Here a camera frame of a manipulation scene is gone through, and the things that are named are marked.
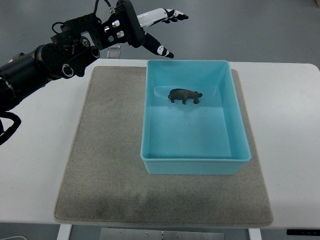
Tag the floor outlet plate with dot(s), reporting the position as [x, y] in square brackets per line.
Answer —
[113, 54]
[116, 46]

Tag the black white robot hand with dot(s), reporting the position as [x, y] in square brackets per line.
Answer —
[125, 26]

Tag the brown toy hippo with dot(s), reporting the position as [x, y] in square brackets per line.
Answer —
[184, 95]

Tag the metal table crossbar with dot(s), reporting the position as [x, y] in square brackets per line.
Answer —
[145, 234]

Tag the right white table leg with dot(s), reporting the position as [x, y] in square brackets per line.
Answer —
[254, 234]

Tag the upper floor outlet plate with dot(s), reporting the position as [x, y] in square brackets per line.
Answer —
[116, 46]

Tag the left white table leg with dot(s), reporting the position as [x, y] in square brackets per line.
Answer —
[64, 232]

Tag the blue plastic box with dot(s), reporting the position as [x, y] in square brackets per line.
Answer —
[208, 138]

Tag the lower floor outlet plate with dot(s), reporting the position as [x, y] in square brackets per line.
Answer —
[113, 54]

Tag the black table control panel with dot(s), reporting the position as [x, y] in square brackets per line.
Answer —
[303, 232]

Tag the white table leg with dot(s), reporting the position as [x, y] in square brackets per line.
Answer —
[254, 234]
[64, 232]

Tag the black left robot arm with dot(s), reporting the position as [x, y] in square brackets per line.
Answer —
[66, 56]

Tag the grey felt mat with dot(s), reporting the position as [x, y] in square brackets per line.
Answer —
[106, 183]

